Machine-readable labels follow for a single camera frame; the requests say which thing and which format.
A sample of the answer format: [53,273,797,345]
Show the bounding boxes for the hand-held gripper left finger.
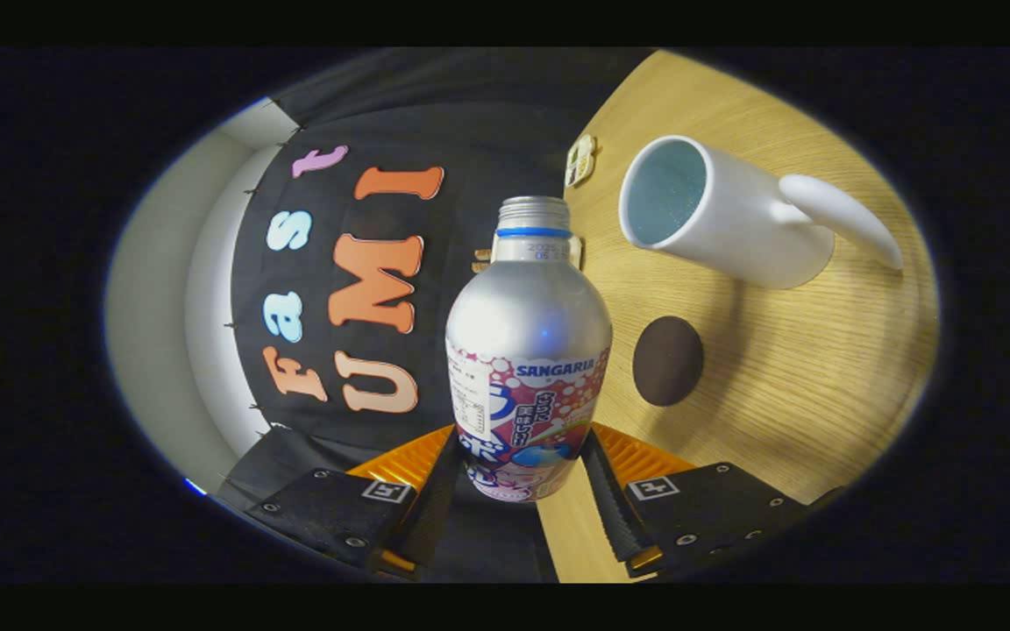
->
[245,424,464,581]

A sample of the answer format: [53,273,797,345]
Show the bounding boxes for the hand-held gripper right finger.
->
[580,422,822,579]

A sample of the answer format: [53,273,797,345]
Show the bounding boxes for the dark brown round coaster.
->
[632,315,706,408]

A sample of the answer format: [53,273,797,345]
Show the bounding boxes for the silver juice bottle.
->
[445,195,614,503]

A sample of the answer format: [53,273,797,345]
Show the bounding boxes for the white cup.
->
[617,134,905,291]

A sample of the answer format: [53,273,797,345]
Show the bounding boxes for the wooden table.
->
[537,48,940,584]

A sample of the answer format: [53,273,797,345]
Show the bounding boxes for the white compartment tray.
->
[565,133,598,189]

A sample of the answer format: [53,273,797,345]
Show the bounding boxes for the black backdrop cloth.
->
[216,48,657,584]

